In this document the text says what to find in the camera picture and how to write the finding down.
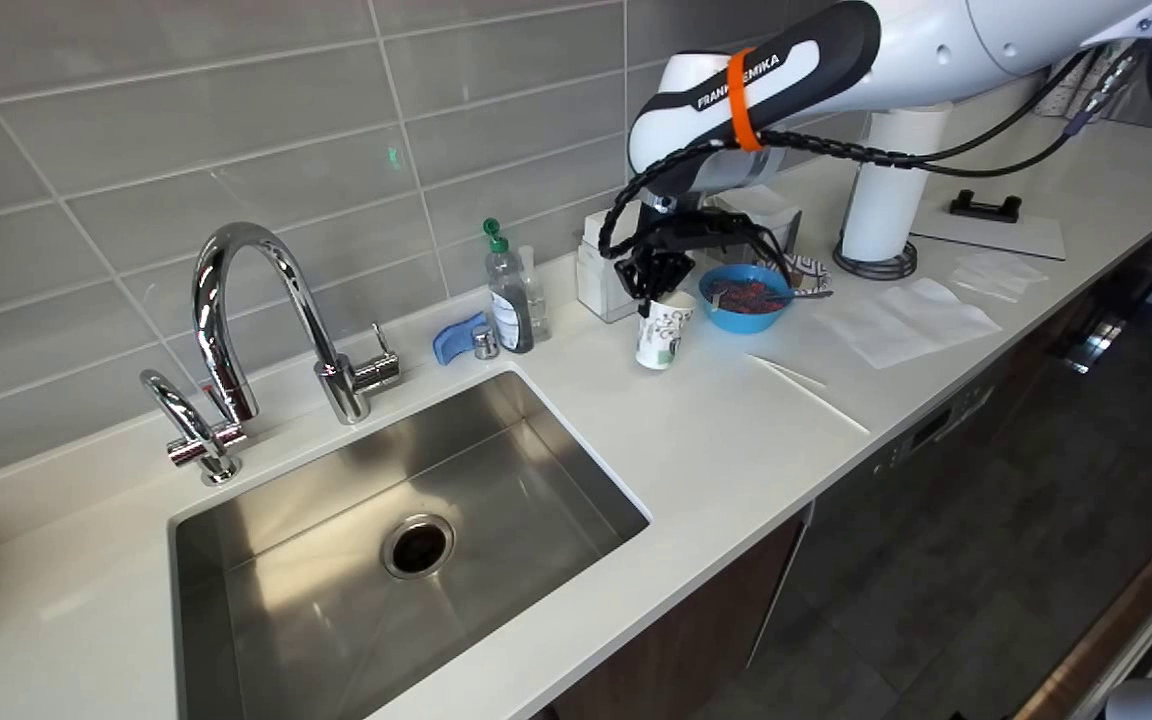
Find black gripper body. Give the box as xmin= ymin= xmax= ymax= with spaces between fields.
xmin=635 ymin=204 xmax=756 ymax=276

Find white patterned paper cup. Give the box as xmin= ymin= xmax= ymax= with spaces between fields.
xmin=633 ymin=293 xmax=695 ymax=377

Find colourful small beads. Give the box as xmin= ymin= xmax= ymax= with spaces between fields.
xmin=712 ymin=273 xmax=787 ymax=321

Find blue plastic bowl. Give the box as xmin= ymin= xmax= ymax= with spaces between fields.
xmin=695 ymin=260 xmax=794 ymax=336

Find patterned paper plate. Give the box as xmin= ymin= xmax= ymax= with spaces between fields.
xmin=787 ymin=251 xmax=834 ymax=298

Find clear soap bottle green cap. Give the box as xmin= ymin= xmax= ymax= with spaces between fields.
xmin=475 ymin=215 xmax=540 ymax=356

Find short wooden chopstick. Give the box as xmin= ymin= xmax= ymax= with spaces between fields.
xmin=775 ymin=358 xmax=830 ymax=395

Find long wooden chopstick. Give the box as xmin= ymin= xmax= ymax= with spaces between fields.
xmin=748 ymin=350 xmax=876 ymax=439

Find white paper towel roll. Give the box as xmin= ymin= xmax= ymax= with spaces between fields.
xmin=830 ymin=109 xmax=956 ymax=282

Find white paper towel sheet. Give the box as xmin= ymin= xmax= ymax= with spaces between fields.
xmin=812 ymin=273 xmax=1006 ymax=377

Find tall chrome faucet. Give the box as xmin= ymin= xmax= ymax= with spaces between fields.
xmin=186 ymin=220 xmax=408 ymax=428

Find white flat board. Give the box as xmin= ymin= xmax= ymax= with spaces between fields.
xmin=909 ymin=197 xmax=1073 ymax=262

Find round sink drain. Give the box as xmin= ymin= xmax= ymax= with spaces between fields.
xmin=374 ymin=511 xmax=455 ymax=579

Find brown wooden cabinet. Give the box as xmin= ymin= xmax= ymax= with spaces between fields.
xmin=540 ymin=505 xmax=821 ymax=720

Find stainless steel sink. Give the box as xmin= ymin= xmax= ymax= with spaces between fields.
xmin=169 ymin=368 xmax=652 ymax=720

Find narrow orange arm strap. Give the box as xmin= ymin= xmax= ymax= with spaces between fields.
xmin=722 ymin=48 xmax=769 ymax=154

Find black handle-shaped bracket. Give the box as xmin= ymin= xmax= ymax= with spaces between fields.
xmin=942 ymin=187 xmax=1023 ymax=222

